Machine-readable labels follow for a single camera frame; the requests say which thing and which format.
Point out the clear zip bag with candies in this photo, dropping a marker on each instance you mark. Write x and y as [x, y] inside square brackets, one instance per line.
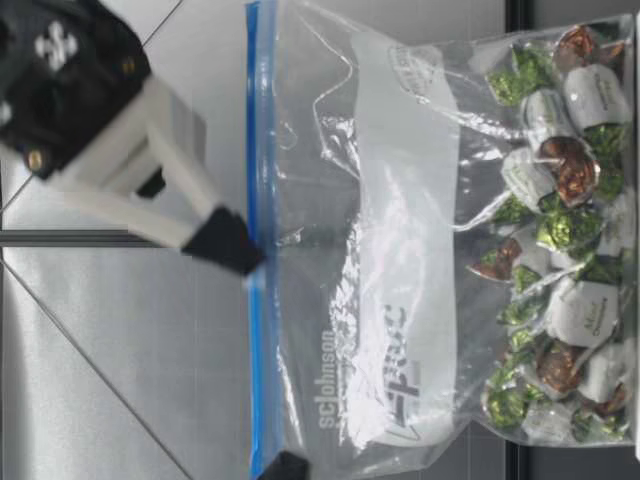
[400, 250]

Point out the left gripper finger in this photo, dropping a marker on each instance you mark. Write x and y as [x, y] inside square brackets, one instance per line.
[287, 467]

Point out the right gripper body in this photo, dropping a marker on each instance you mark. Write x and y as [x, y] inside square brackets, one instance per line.
[75, 75]

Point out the black frame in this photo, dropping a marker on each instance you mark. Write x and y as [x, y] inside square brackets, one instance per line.
[50, 236]

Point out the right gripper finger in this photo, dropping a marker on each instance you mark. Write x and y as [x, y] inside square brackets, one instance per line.
[227, 242]

